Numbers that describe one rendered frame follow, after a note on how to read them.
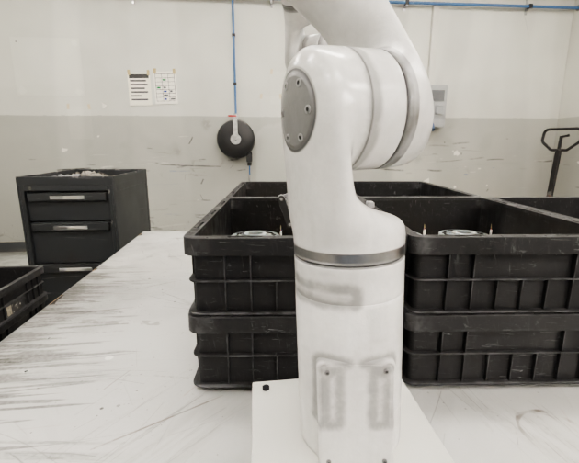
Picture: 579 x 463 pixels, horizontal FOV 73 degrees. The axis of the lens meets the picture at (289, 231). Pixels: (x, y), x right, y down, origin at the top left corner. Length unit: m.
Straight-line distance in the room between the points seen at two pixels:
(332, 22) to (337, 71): 0.11
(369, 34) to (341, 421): 0.31
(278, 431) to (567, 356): 0.46
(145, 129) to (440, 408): 3.83
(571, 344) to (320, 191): 0.51
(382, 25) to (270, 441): 0.37
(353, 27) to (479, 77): 4.30
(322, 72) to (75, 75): 4.15
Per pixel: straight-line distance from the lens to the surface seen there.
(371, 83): 0.28
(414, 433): 0.42
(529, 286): 0.63
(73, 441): 0.59
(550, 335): 0.68
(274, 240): 0.50
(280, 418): 0.42
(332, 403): 0.34
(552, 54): 5.10
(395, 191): 1.34
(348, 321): 0.31
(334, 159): 0.27
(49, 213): 2.25
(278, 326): 0.55
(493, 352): 0.65
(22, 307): 1.67
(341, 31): 0.38
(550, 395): 0.70
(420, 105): 0.31
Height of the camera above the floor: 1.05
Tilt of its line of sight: 13 degrees down
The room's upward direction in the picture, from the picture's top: straight up
